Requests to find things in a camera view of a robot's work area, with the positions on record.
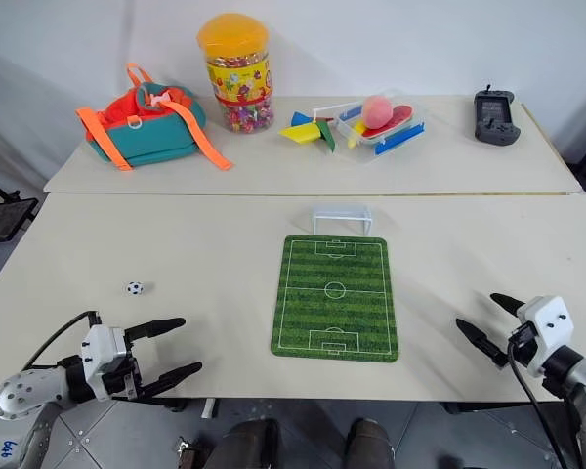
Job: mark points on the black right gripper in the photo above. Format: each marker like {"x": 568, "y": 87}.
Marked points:
{"x": 523, "y": 344}

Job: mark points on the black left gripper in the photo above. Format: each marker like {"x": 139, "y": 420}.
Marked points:
{"x": 133, "y": 371}

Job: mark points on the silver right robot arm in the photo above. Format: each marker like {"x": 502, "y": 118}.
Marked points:
{"x": 583, "y": 391}

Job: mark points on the small soccer ball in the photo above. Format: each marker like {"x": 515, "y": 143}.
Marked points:
{"x": 135, "y": 288}

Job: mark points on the green soccer field mat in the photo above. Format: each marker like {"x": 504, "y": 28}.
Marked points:
{"x": 335, "y": 298}

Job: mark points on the dark rounded shape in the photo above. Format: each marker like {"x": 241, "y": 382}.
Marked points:
{"x": 244, "y": 444}
{"x": 371, "y": 444}

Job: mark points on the white panel with blue writing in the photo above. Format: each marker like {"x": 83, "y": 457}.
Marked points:
{"x": 2, "y": 439}

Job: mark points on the white miniature goal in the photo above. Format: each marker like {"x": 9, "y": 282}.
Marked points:
{"x": 343, "y": 215}

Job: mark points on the black handheld controller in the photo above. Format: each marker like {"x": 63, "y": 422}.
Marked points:
{"x": 493, "y": 119}

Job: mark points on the clear plastic box blue clips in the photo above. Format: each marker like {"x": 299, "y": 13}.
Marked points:
{"x": 395, "y": 139}

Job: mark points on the black folding chair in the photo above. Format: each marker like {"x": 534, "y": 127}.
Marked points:
{"x": 2, "y": 217}

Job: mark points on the teal orange fabric bag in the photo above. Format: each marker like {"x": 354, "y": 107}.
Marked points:
{"x": 146, "y": 132}

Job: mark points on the red toy watermelon slice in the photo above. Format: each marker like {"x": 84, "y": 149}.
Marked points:
{"x": 401, "y": 117}

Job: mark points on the yellow toy piece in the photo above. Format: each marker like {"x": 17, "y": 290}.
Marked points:
{"x": 357, "y": 130}

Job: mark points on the pink toy peach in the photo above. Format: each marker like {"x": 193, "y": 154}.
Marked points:
{"x": 377, "y": 111}

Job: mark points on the colourful paper pinwheel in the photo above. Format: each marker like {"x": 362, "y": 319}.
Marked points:
{"x": 305, "y": 132}

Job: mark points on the candy jar with yellow lid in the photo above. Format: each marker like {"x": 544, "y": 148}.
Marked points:
{"x": 237, "y": 78}

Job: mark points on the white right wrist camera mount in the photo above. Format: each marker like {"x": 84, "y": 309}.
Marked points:
{"x": 548, "y": 315}

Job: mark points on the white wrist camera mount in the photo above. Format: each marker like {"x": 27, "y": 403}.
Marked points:
{"x": 100, "y": 352}
{"x": 548, "y": 315}

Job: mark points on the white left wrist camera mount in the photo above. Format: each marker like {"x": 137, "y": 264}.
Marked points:
{"x": 100, "y": 352}

